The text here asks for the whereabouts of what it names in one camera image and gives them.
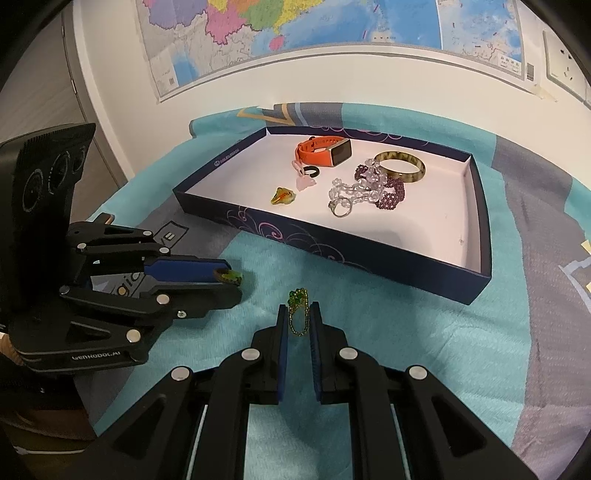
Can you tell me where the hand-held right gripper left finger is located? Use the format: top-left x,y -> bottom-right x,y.
95,304 -> 290,480

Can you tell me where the blue ocean wall map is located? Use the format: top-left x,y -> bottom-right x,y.
436,0 -> 527,81

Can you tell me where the tortoiseshell bangle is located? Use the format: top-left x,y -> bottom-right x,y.
373,150 -> 426,184

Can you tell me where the dark blue box tray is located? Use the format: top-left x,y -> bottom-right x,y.
172,127 -> 492,305

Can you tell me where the pink cord charm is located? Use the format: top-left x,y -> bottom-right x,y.
291,159 -> 319,191

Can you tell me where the large colourful wall map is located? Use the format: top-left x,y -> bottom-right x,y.
136,0 -> 441,104

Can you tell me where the purple bead bracelet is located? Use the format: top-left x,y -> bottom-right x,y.
355,164 -> 407,213

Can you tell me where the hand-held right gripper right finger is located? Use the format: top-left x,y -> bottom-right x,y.
308,301 -> 539,480

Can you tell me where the orange smartwatch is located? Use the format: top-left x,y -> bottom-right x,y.
295,136 -> 352,168

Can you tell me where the clear crystal bead bracelet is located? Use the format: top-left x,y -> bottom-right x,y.
329,159 -> 393,208

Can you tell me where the teal and grey printed blanket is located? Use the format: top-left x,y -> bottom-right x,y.
81,102 -> 591,467

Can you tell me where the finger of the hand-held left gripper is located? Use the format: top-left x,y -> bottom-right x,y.
68,223 -> 232,284
59,285 -> 244,357

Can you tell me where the green stone brown cord pendant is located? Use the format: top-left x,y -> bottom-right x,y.
212,269 -> 245,287

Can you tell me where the white wall socket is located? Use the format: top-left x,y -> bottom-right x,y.
578,58 -> 591,109
542,30 -> 583,88

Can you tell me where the green bead gold chain ornament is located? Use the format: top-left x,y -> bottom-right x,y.
287,287 -> 311,337

